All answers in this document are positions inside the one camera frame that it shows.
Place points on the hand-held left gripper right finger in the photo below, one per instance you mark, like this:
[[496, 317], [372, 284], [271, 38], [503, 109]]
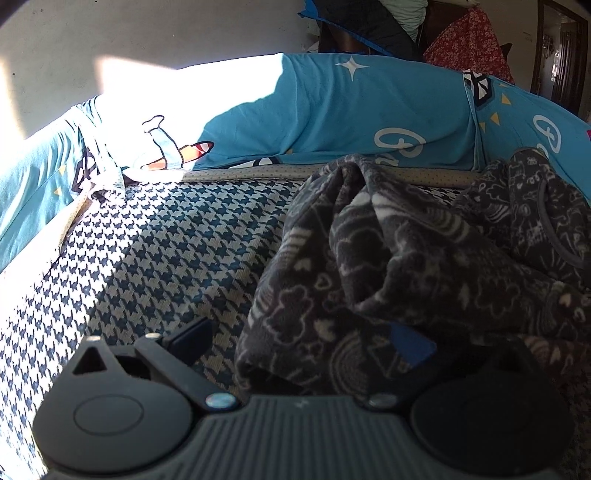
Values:
[[412, 345]]

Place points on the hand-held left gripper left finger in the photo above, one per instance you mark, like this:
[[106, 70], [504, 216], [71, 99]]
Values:
[[194, 338]]

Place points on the wooden door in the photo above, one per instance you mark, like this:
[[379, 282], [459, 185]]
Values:
[[561, 55]]

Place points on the blue cushion with white script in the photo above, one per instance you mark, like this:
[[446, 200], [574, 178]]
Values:
[[521, 120]]

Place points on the blue cushion with white star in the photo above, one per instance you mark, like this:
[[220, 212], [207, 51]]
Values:
[[332, 106]]

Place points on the blue cushion with airplane print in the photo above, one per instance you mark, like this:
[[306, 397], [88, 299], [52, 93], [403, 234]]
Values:
[[32, 184]]

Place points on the red floral cloth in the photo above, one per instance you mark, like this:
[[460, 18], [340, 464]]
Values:
[[466, 41]]

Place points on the houndstooth sofa seat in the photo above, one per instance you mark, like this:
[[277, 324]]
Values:
[[161, 258]]

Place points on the grey patterned fleece jacket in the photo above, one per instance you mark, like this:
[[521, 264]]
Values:
[[369, 258]]

